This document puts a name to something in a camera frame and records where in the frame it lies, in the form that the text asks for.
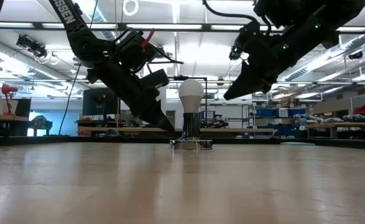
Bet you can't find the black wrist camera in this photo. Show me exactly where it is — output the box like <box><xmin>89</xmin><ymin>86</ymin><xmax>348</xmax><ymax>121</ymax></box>
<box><xmin>115</xmin><ymin>27</ymin><xmax>158</xmax><ymax>74</ymax></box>
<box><xmin>236</xmin><ymin>21</ymin><xmax>262</xmax><ymax>46</ymax></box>

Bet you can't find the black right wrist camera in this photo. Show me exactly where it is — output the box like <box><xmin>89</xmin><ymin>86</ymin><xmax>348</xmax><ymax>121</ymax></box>
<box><xmin>236</xmin><ymin>21</ymin><xmax>262</xmax><ymax>46</ymax></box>

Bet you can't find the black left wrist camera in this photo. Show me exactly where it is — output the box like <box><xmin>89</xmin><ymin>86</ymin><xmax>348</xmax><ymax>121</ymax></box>
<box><xmin>115</xmin><ymin>27</ymin><xmax>158</xmax><ymax>74</ymax></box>

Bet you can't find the black overhead light bar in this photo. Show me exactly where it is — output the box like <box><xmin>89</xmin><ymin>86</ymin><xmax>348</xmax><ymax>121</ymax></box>
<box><xmin>0</xmin><ymin>22</ymin><xmax>365</xmax><ymax>34</ymax></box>

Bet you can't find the chrome lamp socket base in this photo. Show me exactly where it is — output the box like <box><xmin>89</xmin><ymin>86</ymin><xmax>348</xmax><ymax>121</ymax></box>
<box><xmin>169</xmin><ymin>111</ymin><xmax>213</xmax><ymax>151</ymax></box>

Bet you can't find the dark bag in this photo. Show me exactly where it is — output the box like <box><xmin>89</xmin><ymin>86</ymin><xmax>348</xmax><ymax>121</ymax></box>
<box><xmin>28</xmin><ymin>114</ymin><xmax>53</xmax><ymax>137</ymax></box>

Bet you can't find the black monitor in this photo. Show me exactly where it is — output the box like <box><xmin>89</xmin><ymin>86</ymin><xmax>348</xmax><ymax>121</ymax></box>
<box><xmin>82</xmin><ymin>88</ymin><xmax>121</xmax><ymax>116</ymax></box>

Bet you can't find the grey blue rolled bundle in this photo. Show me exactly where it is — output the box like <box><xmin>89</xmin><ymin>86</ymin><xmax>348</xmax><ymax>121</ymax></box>
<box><xmin>343</xmin><ymin>114</ymin><xmax>365</xmax><ymax>123</ymax></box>
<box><xmin>293</xmin><ymin>113</ymin><xmax>326</xmax><ymax>125</ymax></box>

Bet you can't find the black left wrist camera cable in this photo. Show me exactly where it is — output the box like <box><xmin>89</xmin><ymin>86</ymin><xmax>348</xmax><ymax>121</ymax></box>
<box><xmin>152</xmin><ymin>51</ymin><xmax>185</xmax><ymax>65</ymax></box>

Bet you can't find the red desk lamp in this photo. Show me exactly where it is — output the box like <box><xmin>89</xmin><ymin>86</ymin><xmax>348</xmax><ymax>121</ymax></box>
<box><xmin>1</xmin><ymin>83</ymin><xmax>19</xmax><ymax>116</ymax></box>

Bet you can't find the black ceiling dome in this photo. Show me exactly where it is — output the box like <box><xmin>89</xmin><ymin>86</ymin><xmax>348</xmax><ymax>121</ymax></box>
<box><xmin>155</xmin><ymin>45</ymin><xmax>167</xmax><ymax>59</ymax></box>

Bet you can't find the black metal table frame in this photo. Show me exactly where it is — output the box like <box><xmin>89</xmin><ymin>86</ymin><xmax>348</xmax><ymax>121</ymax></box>
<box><xmin>0</xmin><ymin>136</ymin><xmax>365</xmax><ymax>151</ymax></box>

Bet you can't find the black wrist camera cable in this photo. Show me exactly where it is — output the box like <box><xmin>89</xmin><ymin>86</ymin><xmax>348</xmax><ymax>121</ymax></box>
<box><xmin>202</xmin><ymin>0</ymin><xmax>261</xmax><ymax>25</ymax></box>
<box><xmin>152</xmin><ymin>51</ymin><xmax>185</xmax><ymax>65</ymax></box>

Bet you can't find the wooden workbench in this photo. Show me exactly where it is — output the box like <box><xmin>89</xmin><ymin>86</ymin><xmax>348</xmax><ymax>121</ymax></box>
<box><xmin>305</xmin><ymin>122</ymin><xmax>365</xmax><ymax>131</ymax></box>
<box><xmin>0</xmin><ymin>112</ymin><xmax>30</xmax><ymax>123</ymax></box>

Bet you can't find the white lightbulb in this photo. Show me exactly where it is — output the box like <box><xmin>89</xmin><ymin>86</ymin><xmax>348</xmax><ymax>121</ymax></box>
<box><xmin>178</xmin><ymin>78</ymin><xmax>205</xmax><ymax>114</ymax></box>

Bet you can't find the black ceiling-mounted device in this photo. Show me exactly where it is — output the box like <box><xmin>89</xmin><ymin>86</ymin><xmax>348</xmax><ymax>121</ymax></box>
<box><xmin>16</xmin><ymin>34</ymin><xmax>49</xmax><ymax>58</ymax></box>

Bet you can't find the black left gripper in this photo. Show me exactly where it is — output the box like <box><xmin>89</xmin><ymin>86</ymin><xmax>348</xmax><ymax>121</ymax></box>
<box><xmin>87</xmin><ymin>58</ymin><xmax>175</xmax><ymax>132</ymax></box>

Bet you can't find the blue storage bin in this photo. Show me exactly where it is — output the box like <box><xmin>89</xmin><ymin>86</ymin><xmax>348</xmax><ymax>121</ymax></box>
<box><xmin>256</xmin><ymin>108</ymin><xmax>279</xmax><ymax>118</ymax></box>
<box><xmin>289</xmin><ymin>108</ymin><xmax>307</xmax><ymax>118</ymax></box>

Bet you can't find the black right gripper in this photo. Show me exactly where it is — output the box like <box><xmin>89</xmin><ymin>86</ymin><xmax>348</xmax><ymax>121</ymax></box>
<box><xmin>223</xmin><ymin>35</ymin><xmax>297</xmax><ymax>100</ymax></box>

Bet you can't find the white hanging ring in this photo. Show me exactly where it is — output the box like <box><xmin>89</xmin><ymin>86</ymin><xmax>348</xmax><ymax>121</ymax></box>
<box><xmin>122</xmin><ymin>0</ymin><xmax>139</xmax><ymax>17</ymax></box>

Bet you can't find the black box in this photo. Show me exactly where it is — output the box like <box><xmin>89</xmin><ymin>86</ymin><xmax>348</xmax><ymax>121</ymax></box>
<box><xmin>14</xmin><ymin>98</ymin><xmax>32</xmax><ymax>118</ymax></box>

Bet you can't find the light blue square pad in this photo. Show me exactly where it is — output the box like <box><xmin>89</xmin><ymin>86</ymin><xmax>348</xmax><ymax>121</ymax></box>
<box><xmin>280</xmin><ymin>141</ymin><xmax>316</xmax><ymax>147</ymax></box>

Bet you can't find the yellow hanging rope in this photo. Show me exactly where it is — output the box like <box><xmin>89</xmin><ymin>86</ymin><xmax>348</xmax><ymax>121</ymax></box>
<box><xmin>113</xmin><ymin>0</ymin><xmax>122</xmax><ymax>128</ymax></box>

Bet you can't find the black ceiling camera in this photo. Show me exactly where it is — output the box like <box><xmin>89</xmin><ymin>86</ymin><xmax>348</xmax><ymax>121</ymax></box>
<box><xmin>228</xmin><ymin>45</ymin><xmax>249</xmax><ymax>62</ymax></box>

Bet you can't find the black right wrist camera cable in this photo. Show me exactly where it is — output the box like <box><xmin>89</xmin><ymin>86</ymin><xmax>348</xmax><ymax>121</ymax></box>
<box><xmin>202</xmin><ymin>0</ymin><xmax>261</xmax><ymax>25</ymax></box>

